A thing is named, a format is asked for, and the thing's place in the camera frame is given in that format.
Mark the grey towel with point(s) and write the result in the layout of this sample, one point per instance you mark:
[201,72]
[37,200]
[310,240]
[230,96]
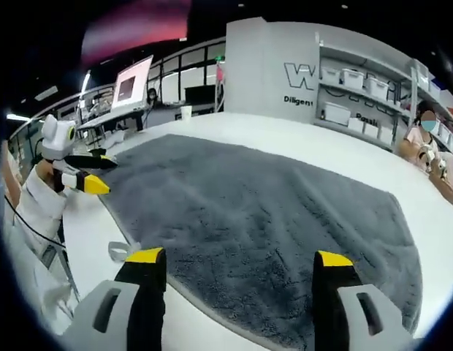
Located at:
[248,212]

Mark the standing desk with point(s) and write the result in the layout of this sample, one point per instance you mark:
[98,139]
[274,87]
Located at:
[109,118]

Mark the large display screen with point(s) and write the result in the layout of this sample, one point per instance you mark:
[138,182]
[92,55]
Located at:
[133,82]

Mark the white paper cup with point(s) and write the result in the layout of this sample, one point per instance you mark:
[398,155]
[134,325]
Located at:
[185,113]

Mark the black monitor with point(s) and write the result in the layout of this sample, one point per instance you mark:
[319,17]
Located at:
[199,95]

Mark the pink cloth on stand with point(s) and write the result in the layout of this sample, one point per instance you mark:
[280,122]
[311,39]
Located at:
[220,74]

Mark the white cardboard box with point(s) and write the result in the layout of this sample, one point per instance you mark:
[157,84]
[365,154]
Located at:
[385,136]
[371,130]
[356,125]

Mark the large white storage bin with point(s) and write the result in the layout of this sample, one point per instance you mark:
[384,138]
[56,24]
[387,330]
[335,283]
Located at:
[337,114]

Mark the white lidded storage bin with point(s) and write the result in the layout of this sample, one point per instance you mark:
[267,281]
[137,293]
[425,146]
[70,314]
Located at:
[377,87]
[331,75]
[353,79]

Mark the grey metal shelving rack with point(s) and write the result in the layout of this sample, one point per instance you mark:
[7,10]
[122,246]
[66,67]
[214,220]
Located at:
[414,84]

